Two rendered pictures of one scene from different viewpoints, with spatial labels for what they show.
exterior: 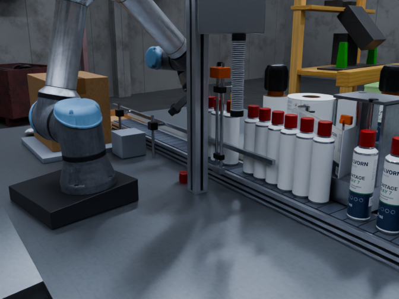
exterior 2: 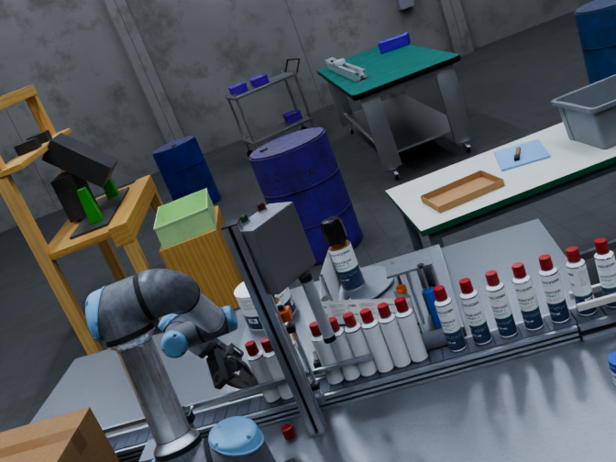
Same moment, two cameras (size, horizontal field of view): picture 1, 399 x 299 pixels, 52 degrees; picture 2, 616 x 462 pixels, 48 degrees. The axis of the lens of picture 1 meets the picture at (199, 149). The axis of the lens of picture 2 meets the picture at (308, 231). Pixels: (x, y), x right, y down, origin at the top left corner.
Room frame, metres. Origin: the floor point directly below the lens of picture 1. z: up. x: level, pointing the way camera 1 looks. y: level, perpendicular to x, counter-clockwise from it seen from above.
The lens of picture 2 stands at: (-0.19, 1.08, 1.98)
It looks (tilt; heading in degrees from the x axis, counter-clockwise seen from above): 19 degrees down; 315
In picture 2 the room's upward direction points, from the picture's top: 21 degrees counter-clockwise
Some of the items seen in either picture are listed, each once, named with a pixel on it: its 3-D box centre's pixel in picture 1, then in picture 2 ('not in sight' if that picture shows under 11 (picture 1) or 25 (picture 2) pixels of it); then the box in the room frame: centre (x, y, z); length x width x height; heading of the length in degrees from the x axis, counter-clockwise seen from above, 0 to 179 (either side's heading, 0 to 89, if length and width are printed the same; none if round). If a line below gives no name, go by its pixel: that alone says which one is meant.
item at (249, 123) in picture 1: (252, 139); (325, 352); (1.17, -0.16, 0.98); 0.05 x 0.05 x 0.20
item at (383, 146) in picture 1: (363, 149); (421, 302); (0.97, -0.41, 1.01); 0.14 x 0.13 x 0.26; 34
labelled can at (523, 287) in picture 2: not in sight; (526, 296); (0.68, -0.49, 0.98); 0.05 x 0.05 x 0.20
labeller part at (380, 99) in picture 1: (371, 96); (408, 263); (0.97, -0.41, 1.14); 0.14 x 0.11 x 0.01; 34
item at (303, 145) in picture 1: (304, 157); (392, 335); (1.00, -0.27, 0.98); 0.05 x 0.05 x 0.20
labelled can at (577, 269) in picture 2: not in sight; (579, 280); (0.55, -0.58, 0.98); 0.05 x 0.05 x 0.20
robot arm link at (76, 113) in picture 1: (78, 126); (238, 449); (1.06, 0.32, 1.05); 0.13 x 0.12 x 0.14; 45
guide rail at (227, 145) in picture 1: (171, 125); (203, 402); (1.48, 0.10, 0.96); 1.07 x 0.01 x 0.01; 34
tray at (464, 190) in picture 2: not in sight; (461, 191); (1.52, -1.70, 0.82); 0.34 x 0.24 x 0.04; 51
